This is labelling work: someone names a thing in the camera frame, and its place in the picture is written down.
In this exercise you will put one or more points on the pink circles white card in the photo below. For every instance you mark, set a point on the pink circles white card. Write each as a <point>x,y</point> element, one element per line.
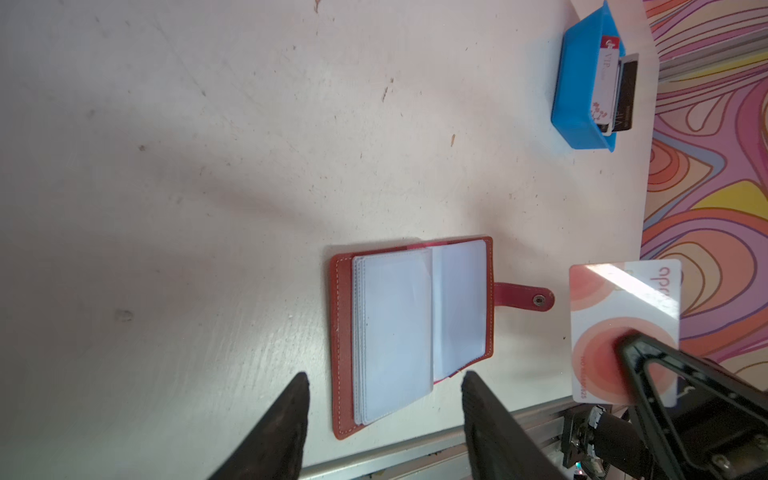
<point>609,301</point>

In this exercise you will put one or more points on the white VIP card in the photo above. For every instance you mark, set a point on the white VIP card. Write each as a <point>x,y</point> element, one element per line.
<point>605,86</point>

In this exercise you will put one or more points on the red leather card holder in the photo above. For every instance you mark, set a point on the red leather card holder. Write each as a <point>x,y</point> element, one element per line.
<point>405,318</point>

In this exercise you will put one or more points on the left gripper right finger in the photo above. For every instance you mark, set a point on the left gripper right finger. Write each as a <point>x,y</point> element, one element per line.
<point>497,446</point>

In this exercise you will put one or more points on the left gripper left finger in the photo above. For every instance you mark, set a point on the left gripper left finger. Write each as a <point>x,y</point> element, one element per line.
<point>274,448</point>

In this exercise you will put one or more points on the blue plastic tray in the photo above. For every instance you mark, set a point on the blue plastic tray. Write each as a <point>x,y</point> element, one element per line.
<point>576,76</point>

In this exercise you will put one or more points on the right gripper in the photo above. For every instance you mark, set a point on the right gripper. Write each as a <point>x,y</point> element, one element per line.
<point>696,420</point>

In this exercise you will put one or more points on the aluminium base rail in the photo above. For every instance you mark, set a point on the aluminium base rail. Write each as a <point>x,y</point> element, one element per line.
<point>443,455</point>

